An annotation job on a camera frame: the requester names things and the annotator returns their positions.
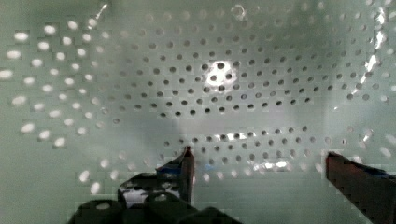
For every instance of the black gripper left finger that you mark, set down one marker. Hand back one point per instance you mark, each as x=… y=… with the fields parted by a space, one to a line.
x=175 y=177

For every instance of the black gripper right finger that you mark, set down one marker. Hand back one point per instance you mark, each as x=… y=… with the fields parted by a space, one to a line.
x=371 y=190

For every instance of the mint green oval strainer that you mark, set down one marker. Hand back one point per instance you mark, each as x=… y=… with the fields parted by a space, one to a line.
x=94 y=92

